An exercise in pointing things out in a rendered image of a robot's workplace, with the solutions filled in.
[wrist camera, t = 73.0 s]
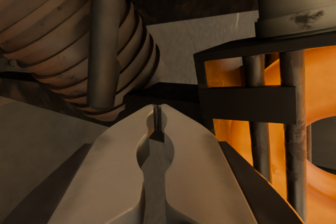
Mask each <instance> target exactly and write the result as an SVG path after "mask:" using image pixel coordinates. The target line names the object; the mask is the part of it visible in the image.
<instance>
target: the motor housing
mask: <svg viewBox="0 0 336 224"><path fill-rule="evenodd" d="M90 13H91V0H0V58H2V57H6V58H8V59H11V60H14V59H16V63H17V65H18V66H19V67H20V68H21V69H23V70H24V71H26V72H31V74H32V76H33V77H34V78H35V79H36V80H38V81H39V82H41V83H44V84H45V86H46V87H47V88H49V89H50V90H51V91H53V92H55V93H57V94H58V96H60V97H61V98H62V99H64V100H65V101H68V103H69V104H71V105H72V106H73V107H74V108H76V109H78V110H79V111H80V112H82V113H83V114H85V115H86V116H88V117H91V118H96V119H97V120H100V121H105V122H107V121H114V120H115V119H116V118H117V116H118V114H119V112H121V111H123V110H124V109H125V105H126V104H125V103H122V102H123V96H124V95H126V94H127V93H128V92H132V91H135V90H139V89H146V88H149V87H151V86H152V85H153V84H156V83H158V82H162V80H163V76H164V72H165V65H164V62H163V59H162V53H161V50H160V49H159V47H158V46H157V44H156V43H155V40H154V39H153V37H152V36H151V34H150V33H149V31H148V29H147V27H146V25H145V24H144V23H143V22H142V19H141V17H140V15H139V14H138V12H137V11H136V10H135V9H134V5H133V4H132V2H131V0H121V3H120V17H119V32H118V46H117V60H118V61H119V63H120V67H121V69H120V74H119V80H118V85H117V90H116V96H115V101H114V107H113V108H112V109H110V110H109V111H97V110H94V109H92V108H90V107H89V105H87V83H88V60H89V36H90Z"/></svg>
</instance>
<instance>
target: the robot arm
mask: <svg viewBox="0 0 336 224"><path fill-rule="evenodd" d="M158 115H159V130H162V132H163V133H164V155H165V156H166V158H167V159H168V160H169V162H170V163H171V165H170V167H169V168H168V169H167V171H166V173H165V213H166V224H305V223H304V222H303V220H302V219H301V218H300V216H299V215H298V214H297V212H296V211H295V210H294V208H293V207H292V206H291V205H290V204H289V202H288V201H287V200H286V199H285V198H284V197H283V196H282V195H281V193H280V192H279V191H278V190H277V189H276V188H275V187H274V186H273V185H272V184H271V183H270V182H269V181H267V180H266V179H265V178H264V177H263V176H262V175H261V174H260V173H259V172H258V171H257V170H256V169H255V168H254V167H253V166H252V165H251V164H250V163H249V162H248V161H247V160H246V159H244V158H243V157H242V156H241V155H240V154H239V153H238V152H237V151H236V150H235V149H234V148H233V147H232V146H231V145H230V144H229V143H228V142H227V141H220V140H219V139H218V138H217V137H216V136H215V135H214V134H213V133H211V132H210V131H209V130H208V129H207V128H205V127H204V126H203V125H201V124H200V123H198V122H196V121H195V120H193V119H191V118H190V117H188V116H186V115H184V114H183V113H181V112H179V111H177V110H175V109H174V108H172V107H170V106H169V105H167V104H162V105H155V104H150V105H147V106H145V107H143V108H142V109H140V110H138V111H136V112H134V113H132V114H131V115H129V116H127V117H126V118H124V119H122V120H120V121H119V122H117V123H116V124H114V125H113V126H111V127H110V128H108V129H107V130H106V131H104V132H103V133H102V134H101V135H100V136H99V137H97V138H96V139H95V140H94V141H93V142H92V143H91V144H88V143H84V144H83V145H82V146H81V147H80V148H79V149H78V150H76V151H75V152H74V153H73V154H72V155H71V156H70V157H69V158H68V159H66V160H65V161H64V162H63V163H62V164H61V165H60V166H59V167H58V168H56V169H55V170H54V171H53V172H52V173H51V174H50V175H49V176H48V177H46V178H45V179H44V180H43V181H42V182H41V183H40V184H39V185H38V186H36V187H35V188H34V189H33V190H32V191H31V192H30V193H29V194H28V195H27V196H26V197H25V198H24V199H23V200H22V201H21V202H20V203H19V204H18V205H17V206H16V207H15V208H14V209H13V210H12V211H11V212H10V213H9V214H8V216H7V217H6V218H5V219H4V220H3V221H2V222H1V224H144V216H145V207H146V196H145V184H144V174H143V172H142V170H141V167H142V165H143V163H144V162H145V160H146V159H147V158H148V157H149V155H150V145H149V137H150V135H151V134H152V133H153V132H154V130H157V123H158Z"/></svg>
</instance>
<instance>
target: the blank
mask: <svg viewBox="0 0 336 224"><path fill-rule="evenodd" d="M265 84H266V85H280V84H281V78H280V59H278V60H276V61H275V62H274V63H272V64H271V65H270V66H269V67H267V68H266V69H265ZM305 98H306V126H307V125H309V124H311V123H313V122H315V121H317V120H320V119H323V118H327V117H331V116H336V46H329V47H320V48H312V49H305ZM268 125H269V139H270V153H271V167H272V181H273V186H274V187H275V188H276V189H277V190H278V191H279V192H280V193H281V195H282V196H283V197H284V198H285V199H286V200H287V195H286V175H285V156H284V136H283V124H281V123H268ZM230 143H231V146H232V147H233V148H234V149H235V150H236V151H237V152H238V153H239V154H240V155H241V156H242V157H243V158H244V159H246V160H247V161H248V162H249V163H250V164H251V165H252V166H253V160H252V150H251V140H250V130H249V122H248V121H238V120H232V121H231V126H230ZM307 212H308V224H336V175H334V174H331V173H328V172H326V171H324V170H322V169H320V168H318V167H316V166H315V165H313V164H312V163H311V162H309V161H308V160H307Z"/></svg>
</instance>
